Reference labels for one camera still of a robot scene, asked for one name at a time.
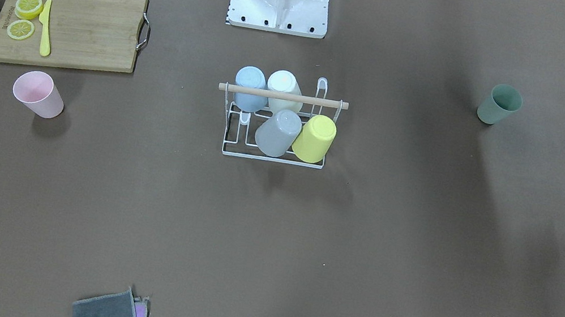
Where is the green plastic cup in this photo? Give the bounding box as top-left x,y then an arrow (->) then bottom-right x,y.
476,84 -> 524,125

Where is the thin lemon slice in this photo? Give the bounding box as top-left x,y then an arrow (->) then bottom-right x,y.
6,19 -> 36,41

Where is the white wire cup rack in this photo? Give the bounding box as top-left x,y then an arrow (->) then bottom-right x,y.
218,66 -> 349,169

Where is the grey plastic cup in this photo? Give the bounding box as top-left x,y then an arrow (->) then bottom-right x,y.
255,109 -> 303,157

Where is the white plastic cup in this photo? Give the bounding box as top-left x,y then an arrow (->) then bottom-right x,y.
266,70 -> 303,113

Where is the grey folded cloth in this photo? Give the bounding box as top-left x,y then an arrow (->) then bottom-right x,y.
72,290 -> 136,317

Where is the blue plastic cup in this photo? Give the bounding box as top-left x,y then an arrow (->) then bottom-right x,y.
234,66 -> 268,113

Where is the wooden cutting board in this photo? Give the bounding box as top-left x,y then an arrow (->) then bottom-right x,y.
0,0 -> 149,74

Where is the pink plastic cup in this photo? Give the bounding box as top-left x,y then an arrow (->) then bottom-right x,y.
12,71 -> 64,119

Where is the yellow plastic knife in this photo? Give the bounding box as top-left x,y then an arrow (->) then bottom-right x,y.
38,0 -> 52,57

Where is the lemon half slice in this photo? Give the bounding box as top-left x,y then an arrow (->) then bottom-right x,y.
14,0 -> 44,20

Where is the yellow plastic cup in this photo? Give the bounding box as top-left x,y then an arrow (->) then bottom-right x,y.
292,115 -> 337,164

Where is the purple cloth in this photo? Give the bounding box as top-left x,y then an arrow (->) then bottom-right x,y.
133,297 -> 150,317

